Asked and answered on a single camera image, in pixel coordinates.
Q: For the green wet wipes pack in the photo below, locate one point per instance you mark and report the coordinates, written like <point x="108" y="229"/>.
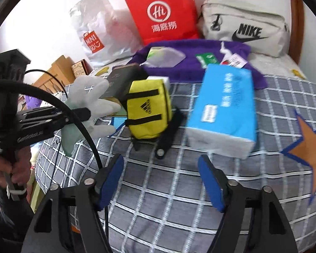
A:
<point x="206" y="59"/>

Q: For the white mesh bag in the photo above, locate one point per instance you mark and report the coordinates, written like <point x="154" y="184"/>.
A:
<point x="163" y="57"/>

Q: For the white mint glove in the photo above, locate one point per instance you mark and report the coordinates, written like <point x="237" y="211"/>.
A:
<point x="86" y="92"/>

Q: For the blue tissue pack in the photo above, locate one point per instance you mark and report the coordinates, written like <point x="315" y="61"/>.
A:
<point x="223" y="120"/>

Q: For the white foam sponge block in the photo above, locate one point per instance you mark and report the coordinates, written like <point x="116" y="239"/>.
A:
<point x="165" y="80"/>

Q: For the small brown patterned box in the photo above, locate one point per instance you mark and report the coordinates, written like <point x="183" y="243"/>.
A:
<point x="80" y="68"/>

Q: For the white miniso plastic bag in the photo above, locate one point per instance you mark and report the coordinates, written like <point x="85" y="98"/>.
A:
<point x="103" y="36"/>

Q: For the beige nike waist bag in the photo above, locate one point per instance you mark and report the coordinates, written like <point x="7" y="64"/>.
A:
<point x="233" y="20"/>

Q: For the purple towel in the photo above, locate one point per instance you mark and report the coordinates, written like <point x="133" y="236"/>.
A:
<point x="190" y="69"/>

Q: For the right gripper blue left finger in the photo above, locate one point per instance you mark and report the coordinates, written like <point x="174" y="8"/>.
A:
<point x="108" y="180"/>

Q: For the wooden furniture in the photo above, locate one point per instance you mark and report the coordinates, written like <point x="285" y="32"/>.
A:
<point x="62" y="71"/>

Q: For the person's left hand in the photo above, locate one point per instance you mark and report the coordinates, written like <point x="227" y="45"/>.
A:
<point x="19" y="171"/>

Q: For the yellow adidas pouch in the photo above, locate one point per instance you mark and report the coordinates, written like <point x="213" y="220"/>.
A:
<point x="150" y="116"/>

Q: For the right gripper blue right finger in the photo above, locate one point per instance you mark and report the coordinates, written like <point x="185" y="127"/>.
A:
<point x="214" y="181"/>

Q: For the red paper shopping bag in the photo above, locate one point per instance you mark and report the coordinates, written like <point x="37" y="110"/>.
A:
<point x="158" y="20"/>

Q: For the white persimmon snack packet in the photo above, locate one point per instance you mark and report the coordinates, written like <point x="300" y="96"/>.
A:
<point x="234" y="60"/>

